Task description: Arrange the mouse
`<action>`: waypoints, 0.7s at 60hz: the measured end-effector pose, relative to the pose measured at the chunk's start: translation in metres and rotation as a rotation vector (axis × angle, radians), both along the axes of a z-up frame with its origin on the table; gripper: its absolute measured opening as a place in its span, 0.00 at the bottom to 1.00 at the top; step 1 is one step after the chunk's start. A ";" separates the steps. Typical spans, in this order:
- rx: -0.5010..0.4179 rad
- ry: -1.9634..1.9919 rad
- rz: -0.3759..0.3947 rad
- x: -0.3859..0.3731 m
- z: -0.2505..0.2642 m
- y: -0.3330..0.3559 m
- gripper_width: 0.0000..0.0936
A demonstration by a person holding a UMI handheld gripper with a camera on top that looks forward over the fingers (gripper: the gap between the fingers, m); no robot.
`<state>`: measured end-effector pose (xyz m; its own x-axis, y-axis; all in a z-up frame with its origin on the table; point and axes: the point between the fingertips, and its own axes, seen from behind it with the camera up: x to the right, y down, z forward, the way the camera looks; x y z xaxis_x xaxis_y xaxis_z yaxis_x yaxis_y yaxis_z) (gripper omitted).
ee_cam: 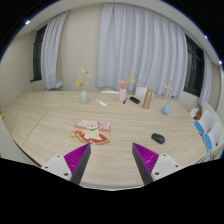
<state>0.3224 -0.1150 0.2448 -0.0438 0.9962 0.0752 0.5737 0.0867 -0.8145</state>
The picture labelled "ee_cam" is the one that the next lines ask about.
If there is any white left curtain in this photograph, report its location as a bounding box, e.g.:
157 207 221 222
41 11 69 90

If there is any dark window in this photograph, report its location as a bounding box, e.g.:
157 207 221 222
184 36 204 97
32 27 46 82

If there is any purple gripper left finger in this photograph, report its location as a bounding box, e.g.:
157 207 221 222
42 144 91 185

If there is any white remote control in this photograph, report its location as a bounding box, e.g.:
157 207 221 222
96 99 107 107

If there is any right dark window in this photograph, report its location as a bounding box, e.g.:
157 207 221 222
184 36 204 97

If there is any blue vase with flowers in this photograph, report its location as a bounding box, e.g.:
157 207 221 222
162 81 173 115

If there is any white chair blue cushion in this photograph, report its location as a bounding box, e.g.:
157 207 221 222
194 110 212 134

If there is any white right curtain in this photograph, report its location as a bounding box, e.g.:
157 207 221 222
198 53 212 105

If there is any left dark window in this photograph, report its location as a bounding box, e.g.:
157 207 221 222
32 27 46 82

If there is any black rectangular case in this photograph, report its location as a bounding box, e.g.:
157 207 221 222
129 97 140 104

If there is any black computer mouse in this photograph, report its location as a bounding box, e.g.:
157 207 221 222
151 133 165 144

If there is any cartoon dog mouse pad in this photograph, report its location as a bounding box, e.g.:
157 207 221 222
69 120 111 145

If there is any low white chair back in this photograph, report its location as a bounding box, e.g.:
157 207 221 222
101 90 119 95

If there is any pink vase with flowers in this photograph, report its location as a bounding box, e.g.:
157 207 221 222
119 72 135 102

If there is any large white centre curtain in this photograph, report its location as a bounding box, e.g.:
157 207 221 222
96 3 188 98

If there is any white chair behind table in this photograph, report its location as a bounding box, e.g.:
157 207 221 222
135 87 147 97

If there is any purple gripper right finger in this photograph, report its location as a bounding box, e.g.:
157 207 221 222
132 143 182 185

